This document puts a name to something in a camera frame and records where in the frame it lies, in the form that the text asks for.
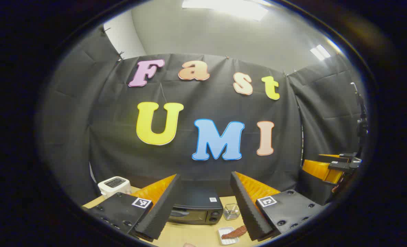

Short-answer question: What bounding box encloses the ceiling light panel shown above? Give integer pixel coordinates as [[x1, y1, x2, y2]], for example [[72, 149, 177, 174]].
[[310, 45, 331, 61], [182, 0, 269, 21]]

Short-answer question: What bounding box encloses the black backdrop cloth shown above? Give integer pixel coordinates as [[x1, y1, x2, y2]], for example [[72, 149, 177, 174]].
[[40, 26, 367, 206]]

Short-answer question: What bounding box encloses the square clear glass jar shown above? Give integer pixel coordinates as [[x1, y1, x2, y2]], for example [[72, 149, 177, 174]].
[[223, 203, 241, 220]]

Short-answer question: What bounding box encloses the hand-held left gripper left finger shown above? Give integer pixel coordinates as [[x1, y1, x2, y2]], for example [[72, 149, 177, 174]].
[[87, 174, 182, 242]]

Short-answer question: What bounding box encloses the black electric oven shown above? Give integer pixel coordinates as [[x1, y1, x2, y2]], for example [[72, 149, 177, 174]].
[[167, 187, 224, 225]]

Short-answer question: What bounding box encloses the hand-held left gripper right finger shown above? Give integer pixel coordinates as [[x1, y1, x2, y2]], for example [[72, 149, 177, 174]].
[[230, 172, 324, 241]]

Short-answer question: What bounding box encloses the white toaster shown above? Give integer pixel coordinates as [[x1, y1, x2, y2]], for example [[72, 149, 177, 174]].
[[98, 176, 132, 199]]

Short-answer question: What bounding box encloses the brown meat piece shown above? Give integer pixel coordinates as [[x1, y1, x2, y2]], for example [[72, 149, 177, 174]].
[[221, 225, 248, 239]]

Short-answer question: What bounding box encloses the white rectangular dish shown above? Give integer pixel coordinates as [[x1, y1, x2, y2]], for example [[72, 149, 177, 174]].
[[218, 226, 240, 246]]

